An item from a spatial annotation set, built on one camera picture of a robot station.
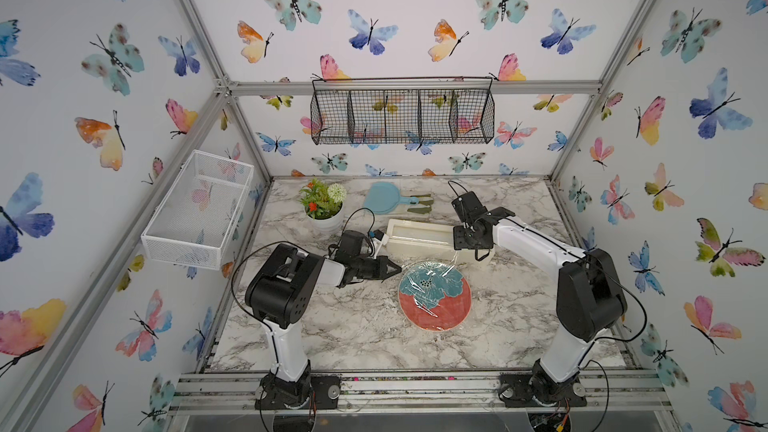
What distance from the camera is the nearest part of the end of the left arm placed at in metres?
0.80

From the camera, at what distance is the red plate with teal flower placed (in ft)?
2.81

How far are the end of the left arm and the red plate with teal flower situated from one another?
0.25 ft
